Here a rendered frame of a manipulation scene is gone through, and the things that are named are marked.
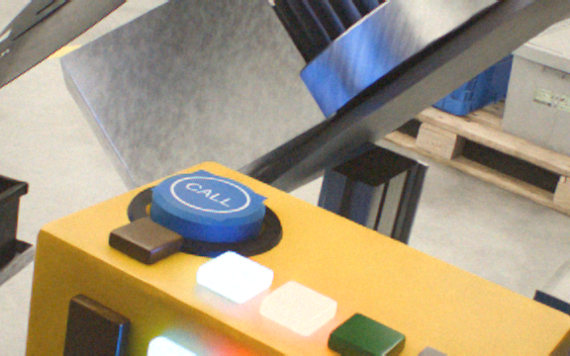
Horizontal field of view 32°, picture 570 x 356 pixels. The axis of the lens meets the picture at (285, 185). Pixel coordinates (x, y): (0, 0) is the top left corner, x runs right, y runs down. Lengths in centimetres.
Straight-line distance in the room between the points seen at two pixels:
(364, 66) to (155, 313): 39
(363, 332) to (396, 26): 39
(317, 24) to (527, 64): 281
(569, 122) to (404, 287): 319
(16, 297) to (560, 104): 197
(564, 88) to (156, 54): 286
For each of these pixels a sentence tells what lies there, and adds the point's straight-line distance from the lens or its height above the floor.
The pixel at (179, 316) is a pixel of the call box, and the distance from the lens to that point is 31.
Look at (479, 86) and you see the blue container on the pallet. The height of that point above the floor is 25.
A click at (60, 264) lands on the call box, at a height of 106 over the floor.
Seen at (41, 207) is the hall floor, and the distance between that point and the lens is 276.
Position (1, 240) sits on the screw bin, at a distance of 82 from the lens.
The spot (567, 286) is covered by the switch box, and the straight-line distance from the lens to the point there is 94.
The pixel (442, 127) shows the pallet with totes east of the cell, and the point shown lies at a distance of 357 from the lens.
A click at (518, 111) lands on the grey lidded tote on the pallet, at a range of 359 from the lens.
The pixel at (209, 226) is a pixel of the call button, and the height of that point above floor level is 108.
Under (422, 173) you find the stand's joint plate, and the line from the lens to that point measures 92.
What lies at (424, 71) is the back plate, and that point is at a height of 104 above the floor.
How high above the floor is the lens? 123
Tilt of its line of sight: 23 degrees down
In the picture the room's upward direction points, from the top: 12 degrees clockwise
